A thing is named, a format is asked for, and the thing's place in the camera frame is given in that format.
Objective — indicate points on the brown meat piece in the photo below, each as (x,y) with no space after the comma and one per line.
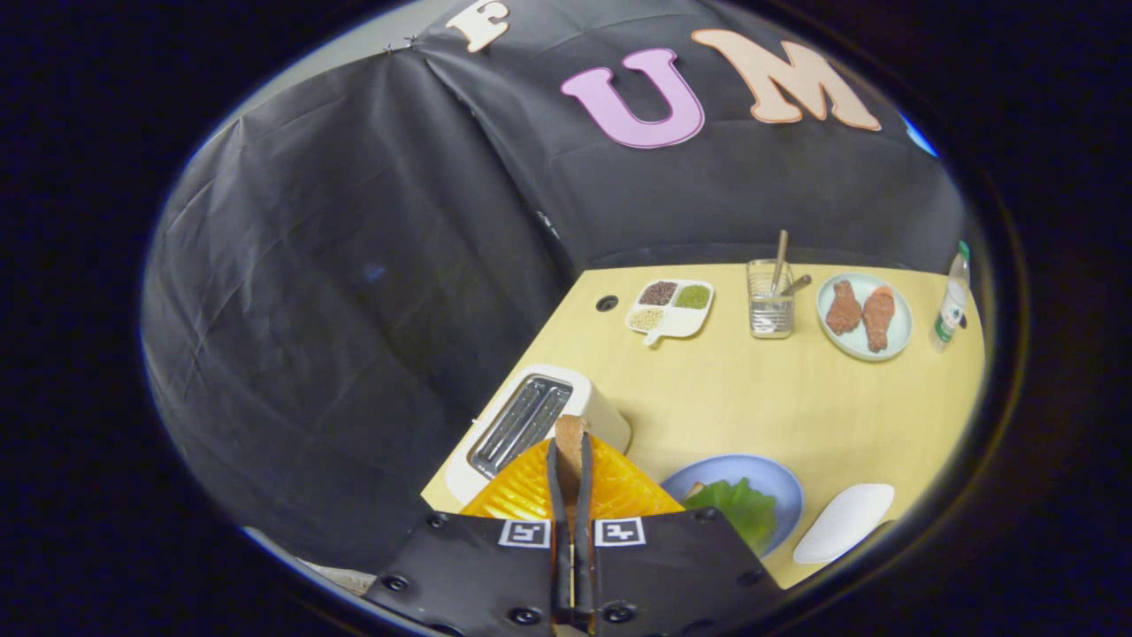
(843,310)
(879,318)

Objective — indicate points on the green lettuce leaf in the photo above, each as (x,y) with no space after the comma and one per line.
(738,509)

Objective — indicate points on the clear plastic water bottle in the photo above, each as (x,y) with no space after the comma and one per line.
(951,310)

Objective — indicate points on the toasted bread slice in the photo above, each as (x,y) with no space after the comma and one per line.
(570,438)

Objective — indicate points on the black backdrop cloth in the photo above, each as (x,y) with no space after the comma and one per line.
(354,265)

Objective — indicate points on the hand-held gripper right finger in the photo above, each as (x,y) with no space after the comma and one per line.
(585,513)

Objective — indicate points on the white toaster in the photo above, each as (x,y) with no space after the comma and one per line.
(579,387)

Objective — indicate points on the white divided seasoning tray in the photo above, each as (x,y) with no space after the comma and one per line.
(676,324)

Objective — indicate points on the white bowl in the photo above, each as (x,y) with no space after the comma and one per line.
(840,522)

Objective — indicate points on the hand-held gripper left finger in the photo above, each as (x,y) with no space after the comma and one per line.
(558,513)

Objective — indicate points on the pale green plate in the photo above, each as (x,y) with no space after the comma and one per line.
(898,332)

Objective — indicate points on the blue plate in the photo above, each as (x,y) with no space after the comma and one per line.
(761,473)

